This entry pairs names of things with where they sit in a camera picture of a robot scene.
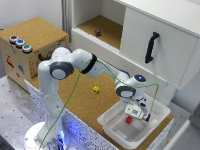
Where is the white cabinet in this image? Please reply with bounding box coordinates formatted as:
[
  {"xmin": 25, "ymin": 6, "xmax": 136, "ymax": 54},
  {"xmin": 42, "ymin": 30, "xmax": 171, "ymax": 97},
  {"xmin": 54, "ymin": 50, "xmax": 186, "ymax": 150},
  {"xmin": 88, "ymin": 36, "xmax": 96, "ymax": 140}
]
[{"xmin": 71, "ymin": 0, "xmax": 200, "ymax": 108}]

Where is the white plastic box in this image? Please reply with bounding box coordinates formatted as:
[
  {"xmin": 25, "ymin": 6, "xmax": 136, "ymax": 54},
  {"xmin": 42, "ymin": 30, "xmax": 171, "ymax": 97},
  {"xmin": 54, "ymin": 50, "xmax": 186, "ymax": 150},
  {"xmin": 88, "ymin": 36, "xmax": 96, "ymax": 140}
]
[{"xmin": 96, "ymin": 88, "xmax": 172, "ymax": 150}]

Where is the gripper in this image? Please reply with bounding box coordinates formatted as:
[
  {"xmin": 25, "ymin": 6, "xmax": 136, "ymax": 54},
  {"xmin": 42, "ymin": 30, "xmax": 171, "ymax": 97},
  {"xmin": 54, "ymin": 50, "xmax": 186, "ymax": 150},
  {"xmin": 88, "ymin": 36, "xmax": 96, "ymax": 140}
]
[{"xmin": 124, "ymin": 99, "xmax": 151, "ymax": 122}]

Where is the black drawer handle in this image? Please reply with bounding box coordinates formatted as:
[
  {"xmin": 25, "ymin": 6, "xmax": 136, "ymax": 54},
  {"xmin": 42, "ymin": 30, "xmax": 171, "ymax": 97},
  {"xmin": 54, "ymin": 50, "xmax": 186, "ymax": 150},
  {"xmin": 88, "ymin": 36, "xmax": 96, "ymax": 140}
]
[{"xmin": 37, "ymin": 52, "xmax": 52, "ymax": 63}]

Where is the purple block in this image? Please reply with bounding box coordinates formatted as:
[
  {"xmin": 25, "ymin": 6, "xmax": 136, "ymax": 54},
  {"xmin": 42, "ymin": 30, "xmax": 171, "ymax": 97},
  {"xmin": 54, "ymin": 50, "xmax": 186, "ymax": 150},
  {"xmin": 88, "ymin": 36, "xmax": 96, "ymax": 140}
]
[{"xmin": 94, "ymin": 29, "xmax": 102, "ymax": 37}]

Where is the yellow block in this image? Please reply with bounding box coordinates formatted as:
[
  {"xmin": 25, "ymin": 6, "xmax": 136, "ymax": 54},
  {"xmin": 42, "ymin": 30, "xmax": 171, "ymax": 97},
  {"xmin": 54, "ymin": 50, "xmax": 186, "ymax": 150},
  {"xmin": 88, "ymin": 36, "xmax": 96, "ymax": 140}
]
[{"xmin": 92, "ymin": 85, "xmax": 101, "ymax": 94}]

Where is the black door handle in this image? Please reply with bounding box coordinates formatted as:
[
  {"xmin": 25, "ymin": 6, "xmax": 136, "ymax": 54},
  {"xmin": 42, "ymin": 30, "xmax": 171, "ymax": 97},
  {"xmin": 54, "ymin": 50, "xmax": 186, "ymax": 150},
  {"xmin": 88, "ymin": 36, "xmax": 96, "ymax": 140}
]
[{"xmin": 144, "ymin": 31, "xmax": 161, "ymax": 65}]

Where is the red button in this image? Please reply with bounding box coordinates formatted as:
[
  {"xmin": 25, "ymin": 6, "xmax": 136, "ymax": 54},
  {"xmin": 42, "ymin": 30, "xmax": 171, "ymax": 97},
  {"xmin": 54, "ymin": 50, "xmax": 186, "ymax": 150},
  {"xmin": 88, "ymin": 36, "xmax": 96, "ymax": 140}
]
[{"xmin": 9, "ymin": 35, "xmax": 19, "ymax": 45}]

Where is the wooden drawer box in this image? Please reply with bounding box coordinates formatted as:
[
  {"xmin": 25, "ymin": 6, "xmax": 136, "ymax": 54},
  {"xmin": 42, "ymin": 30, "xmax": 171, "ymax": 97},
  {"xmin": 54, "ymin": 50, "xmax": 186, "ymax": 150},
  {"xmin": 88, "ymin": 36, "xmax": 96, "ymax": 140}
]
[{"xmin": 0, "ymin": 16, "xmax": 71, "ymax": 92}]

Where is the green button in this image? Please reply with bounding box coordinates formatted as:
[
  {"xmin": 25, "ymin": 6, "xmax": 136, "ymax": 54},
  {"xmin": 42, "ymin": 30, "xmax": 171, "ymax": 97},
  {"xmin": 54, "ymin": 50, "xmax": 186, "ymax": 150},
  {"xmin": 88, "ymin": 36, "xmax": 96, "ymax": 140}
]
[{"xmin": 21, "ymin": 44, "xmax": 33, "ymax": 54}]

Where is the blue button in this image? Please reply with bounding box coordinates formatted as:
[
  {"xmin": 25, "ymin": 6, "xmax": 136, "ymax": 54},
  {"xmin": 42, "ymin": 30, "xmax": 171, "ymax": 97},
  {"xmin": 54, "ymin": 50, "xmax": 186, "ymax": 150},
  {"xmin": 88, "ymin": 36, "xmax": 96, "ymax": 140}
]
[{"xmin": 15, "ymin": 38, "xmax": 26, "ymax": 48}]

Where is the green cable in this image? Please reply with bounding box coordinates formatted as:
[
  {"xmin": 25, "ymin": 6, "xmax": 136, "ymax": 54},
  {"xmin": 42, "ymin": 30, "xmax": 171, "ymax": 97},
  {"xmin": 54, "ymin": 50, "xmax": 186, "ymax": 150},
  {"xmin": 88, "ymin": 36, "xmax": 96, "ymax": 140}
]
[{"xmin": 38, "ymin": 58, "xmax": 161, "ymax": 150}]

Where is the white sliding door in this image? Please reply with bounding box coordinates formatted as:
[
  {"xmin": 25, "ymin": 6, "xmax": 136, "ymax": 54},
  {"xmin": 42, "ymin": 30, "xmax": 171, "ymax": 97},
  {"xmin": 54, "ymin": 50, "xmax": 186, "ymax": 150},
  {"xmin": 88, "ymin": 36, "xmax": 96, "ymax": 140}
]
[{"xmin": 119, "ymin": 6, "xmax": 200, "ymax": 90}]

